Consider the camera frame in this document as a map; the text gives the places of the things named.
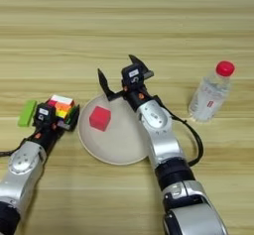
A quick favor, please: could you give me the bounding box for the red cube block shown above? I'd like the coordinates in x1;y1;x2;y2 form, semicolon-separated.
88;105;112;133

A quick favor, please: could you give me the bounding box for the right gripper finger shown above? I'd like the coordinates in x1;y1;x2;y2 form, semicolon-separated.
97;67;117;102
127;54;149;74

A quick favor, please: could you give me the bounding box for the right gripper labelled black box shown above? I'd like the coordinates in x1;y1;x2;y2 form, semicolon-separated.
120;62;147;87

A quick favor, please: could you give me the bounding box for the left gripper labelled black box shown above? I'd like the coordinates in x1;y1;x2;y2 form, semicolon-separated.
34;102;57;126

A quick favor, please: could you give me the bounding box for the round beige plate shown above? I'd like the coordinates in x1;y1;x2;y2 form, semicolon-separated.
77;92;151;167

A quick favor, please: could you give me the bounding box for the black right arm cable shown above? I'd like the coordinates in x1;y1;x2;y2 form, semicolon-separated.
161;101;204;168

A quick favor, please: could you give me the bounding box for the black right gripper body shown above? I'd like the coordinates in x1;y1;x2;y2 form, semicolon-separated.
106;69;164;112

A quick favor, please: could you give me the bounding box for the multicoloured puzzle cube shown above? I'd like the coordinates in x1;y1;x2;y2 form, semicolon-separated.
47;93;75;122

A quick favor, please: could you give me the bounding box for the green rectangular block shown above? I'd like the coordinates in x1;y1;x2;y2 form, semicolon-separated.
17;99;39;128

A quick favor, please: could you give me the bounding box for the clear bottle with red cap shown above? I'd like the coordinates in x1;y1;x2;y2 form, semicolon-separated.
187;59;236;124

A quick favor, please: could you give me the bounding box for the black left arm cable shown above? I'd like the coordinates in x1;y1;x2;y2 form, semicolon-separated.
0;138;34;158

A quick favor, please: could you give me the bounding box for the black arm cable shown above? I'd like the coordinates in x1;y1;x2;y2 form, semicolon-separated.
0;138;34;158
161;101;204;168

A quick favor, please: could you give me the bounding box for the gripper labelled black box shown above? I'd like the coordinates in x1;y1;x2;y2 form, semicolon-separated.
34;102;57;126
120;62;147;87

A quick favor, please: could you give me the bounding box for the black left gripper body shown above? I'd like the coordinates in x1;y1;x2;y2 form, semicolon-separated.
30;119;76;156

